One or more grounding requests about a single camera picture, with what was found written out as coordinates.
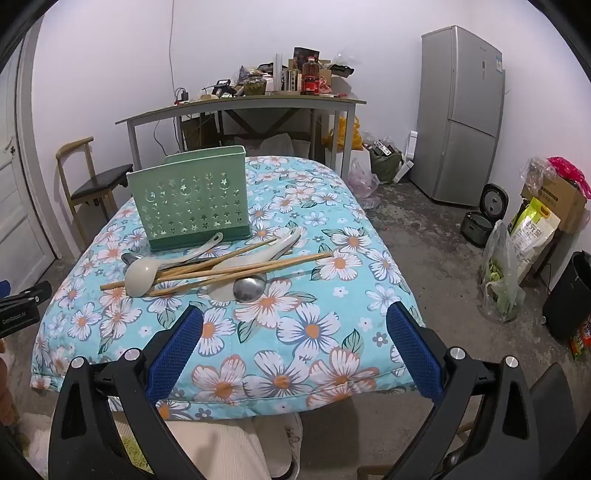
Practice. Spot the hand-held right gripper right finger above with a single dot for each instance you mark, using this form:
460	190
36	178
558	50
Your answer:
413	350

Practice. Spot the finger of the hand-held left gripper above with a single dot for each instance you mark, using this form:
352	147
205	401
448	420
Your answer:
39	289

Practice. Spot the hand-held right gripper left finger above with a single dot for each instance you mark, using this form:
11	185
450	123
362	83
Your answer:
178	350

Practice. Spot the metal spoon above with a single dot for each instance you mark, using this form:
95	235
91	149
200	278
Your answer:
249	290
131	259

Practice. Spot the green plastic utensil holder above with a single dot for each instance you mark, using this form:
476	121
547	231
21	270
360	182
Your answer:
184	217

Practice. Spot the white door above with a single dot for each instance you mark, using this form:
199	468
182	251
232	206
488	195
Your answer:
18	207

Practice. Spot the person's leg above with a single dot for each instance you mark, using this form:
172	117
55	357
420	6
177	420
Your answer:
217	447

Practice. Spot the green and white plush mat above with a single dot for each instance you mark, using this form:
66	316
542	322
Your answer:
134	452

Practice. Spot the floral teal blanket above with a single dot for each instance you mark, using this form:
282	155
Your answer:
300	332

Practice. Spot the clear bag of vegetables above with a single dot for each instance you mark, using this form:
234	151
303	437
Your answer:
501	277

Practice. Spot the wooden chair with black seat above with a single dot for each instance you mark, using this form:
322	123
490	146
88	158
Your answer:
99	182

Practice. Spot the dark round pot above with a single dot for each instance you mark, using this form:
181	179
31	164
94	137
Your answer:
475	228

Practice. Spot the person's white shoe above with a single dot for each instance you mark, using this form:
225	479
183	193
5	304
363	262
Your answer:
286	443

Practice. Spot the black stool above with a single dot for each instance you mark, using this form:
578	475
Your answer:
551	401

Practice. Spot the black trash bin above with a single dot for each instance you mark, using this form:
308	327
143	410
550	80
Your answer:
568	300

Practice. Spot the yellow and white rice bag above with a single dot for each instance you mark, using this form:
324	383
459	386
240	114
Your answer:
533	235

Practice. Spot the orange snack packet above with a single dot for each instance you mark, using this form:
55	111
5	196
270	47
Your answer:
582	339

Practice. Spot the black rice cooker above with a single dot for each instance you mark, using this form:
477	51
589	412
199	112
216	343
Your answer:
494	201

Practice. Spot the pink translucent bag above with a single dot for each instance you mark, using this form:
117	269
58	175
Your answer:
362	180

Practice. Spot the green bag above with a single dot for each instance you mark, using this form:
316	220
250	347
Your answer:
385	166

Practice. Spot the cardboard box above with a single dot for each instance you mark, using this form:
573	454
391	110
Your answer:
558	203

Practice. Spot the white box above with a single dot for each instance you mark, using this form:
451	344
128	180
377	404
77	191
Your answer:
411	143

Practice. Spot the clear plastic bag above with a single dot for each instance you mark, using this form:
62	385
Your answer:
535	170

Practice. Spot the yellow plastic bag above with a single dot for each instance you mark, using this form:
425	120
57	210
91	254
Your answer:
344	136

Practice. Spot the white sack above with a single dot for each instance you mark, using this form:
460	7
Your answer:
277	145

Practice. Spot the pink plastic bag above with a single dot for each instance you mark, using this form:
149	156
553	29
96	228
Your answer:
570	170

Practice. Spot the grey desk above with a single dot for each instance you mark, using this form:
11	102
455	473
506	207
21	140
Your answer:
231	104

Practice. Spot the silver refrigerator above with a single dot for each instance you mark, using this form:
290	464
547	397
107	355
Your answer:
457	92

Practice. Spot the green jar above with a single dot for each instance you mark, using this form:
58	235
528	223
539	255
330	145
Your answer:
255	86

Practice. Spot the cola bottle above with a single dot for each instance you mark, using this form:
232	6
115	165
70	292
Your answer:
310	85

